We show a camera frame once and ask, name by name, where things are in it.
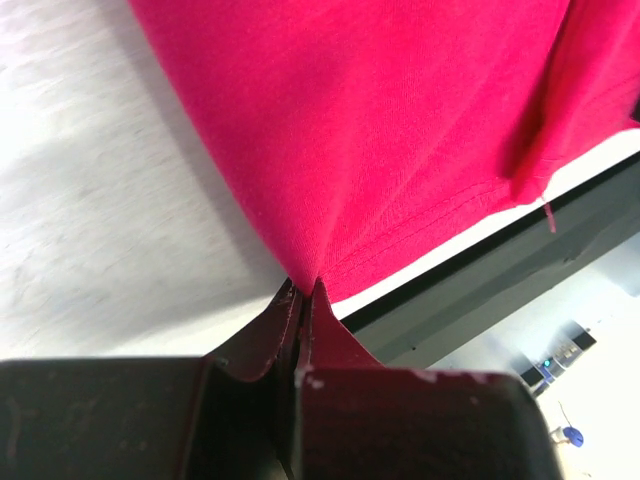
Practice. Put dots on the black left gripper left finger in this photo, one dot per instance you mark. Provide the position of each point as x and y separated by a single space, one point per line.
226 415

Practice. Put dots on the aluminium front frame rail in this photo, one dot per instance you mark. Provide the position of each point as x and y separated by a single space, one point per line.
421 322

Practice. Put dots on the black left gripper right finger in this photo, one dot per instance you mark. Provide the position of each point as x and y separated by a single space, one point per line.
359 419

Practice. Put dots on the blue object on floor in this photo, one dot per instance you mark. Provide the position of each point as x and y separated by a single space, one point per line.
566 434

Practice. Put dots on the grey device on floor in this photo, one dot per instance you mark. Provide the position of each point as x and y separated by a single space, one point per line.
568 345

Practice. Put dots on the pink t-shirt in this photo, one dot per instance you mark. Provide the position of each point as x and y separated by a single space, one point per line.
357 136

